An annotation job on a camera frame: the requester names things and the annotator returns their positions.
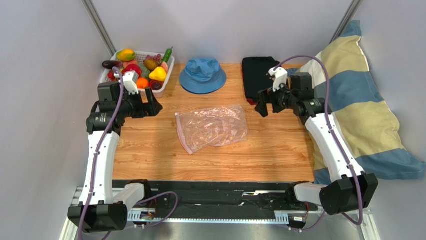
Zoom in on green cucumber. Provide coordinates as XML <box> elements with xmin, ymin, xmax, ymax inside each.
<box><xmin>162</xmin><ymin>46</ymin><xmax>174</xmax><ymax>63</ymax></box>

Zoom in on striped blue yellow pillow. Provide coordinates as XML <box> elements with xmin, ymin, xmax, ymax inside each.
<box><xmin>299</xmin><ymin>20</ymin><xmax>426</xmax><ymax>180</ymax></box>

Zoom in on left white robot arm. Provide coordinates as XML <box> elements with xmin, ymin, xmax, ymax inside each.
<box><xmin>67</xmin><ymin>81</ymin><xmax>163</xmax><ymax>234</ymax></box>

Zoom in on white plastic fruit basket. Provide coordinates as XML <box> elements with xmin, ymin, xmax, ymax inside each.
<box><xmin>98</xmin><ymin>51</ymin><xmax>175</xmax><ymax>98</ymax></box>

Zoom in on red lychee bunch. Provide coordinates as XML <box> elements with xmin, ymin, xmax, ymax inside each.
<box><xmin>123</xmin><ymin>64</ymin><xmax>143</xmax><ymax>76</ymax></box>

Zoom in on orange fruit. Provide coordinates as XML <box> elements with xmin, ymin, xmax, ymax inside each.
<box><xmin>136</xmin><ymin>77</ymin><xmax>150</xmax><ymax>89</ymax></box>

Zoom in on watermelon slice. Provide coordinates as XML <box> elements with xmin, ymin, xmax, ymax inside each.
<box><xmin>160</xmin><ymin>61</ymin><xmax>169</xmax><ymax>73</ymax></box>

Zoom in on black folded cloth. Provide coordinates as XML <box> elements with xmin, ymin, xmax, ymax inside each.
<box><xmin>241</xmin><ymin>56</ymin><xmax>279</xmax><ymax>106</ymax></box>

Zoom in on yellow orange mango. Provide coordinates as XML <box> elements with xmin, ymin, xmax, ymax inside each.
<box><xmin>116</xmin><ymin>48</ymin><xmax>136</xmax><ymax>62</ymax></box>

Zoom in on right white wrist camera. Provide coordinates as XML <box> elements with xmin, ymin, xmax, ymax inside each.
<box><xmin>268</xmin><ymin>67</ymin><xmax>288</xmax><ymax>92</ymax></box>

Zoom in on clear zip top bag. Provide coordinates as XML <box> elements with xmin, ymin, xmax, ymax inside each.
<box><xmin>175</xmin><ymin>104</ymin><xmax>249</xmax><ymax>155</ymax></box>

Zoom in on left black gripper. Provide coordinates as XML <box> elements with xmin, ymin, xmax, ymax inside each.
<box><xmin>116</xmin><ymin>87</ymin><xmax>163</xmax><ymax>119</ymax></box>

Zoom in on purple grapes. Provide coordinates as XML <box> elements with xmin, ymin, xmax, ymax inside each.
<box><xmin>145</xmin><ymin>54</ymin><xmax>162</xmax><ymax>62</ymax></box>

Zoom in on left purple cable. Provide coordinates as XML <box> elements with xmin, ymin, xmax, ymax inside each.
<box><xmin>77</xmin><ymin>66</ymin><xmax>179</xmax><ymax>240</ymax></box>

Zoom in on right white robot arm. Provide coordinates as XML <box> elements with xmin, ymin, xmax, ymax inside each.
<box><xmin>255</xmin><ymin>68</ymin><xmax>378</xmax><ymax>215</ymax></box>

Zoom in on brown kiwi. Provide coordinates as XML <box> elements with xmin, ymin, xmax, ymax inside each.
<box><xmin>143</xmin><ymin>59</ymin><xmax>159</xmax><ymax>71</ymax></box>

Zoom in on blue bucket hat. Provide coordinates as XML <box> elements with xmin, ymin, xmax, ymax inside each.
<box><xmin>179</xmin><ymin>57</ymin><xmax>227</xmax><ymax>95</ymax></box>

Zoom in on dark mangosteen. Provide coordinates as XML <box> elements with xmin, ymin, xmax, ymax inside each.
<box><xmin>149</xmin><ymin>80</ymin><xmax>163</xmax><ymax>91</ymax></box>

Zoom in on green netted melon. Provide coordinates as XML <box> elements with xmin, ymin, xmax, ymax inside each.
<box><xmin>138</xmin><ymin>63</ymin><xmax>151</xmax><ymax>79</ymax></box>

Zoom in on yellow pear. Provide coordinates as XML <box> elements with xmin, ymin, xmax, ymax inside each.
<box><xmin>149</xmin><ymin>66</ymin><xmax>168</xmax><ymax>82</ymax></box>

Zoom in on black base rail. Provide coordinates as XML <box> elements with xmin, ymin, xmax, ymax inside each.
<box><xmin>140</xmin><ymin>180</ymin><xmax>319</xmax><ymax>221</ymax></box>

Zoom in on purple eggplant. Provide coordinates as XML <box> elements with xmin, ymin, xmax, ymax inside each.
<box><xmin>101</xmin><ymin>60</ymin><xmax>123</xmax><ymax>70</ymax></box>

